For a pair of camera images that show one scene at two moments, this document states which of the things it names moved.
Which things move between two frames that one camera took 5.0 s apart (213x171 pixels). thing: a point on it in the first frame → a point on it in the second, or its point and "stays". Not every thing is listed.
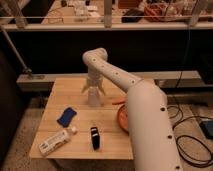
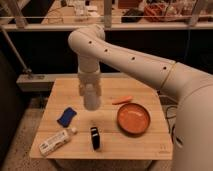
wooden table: x=71 y=129 stays
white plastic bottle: x=49 y=145 stays
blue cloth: x=66 y=117 stays
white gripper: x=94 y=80 → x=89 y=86
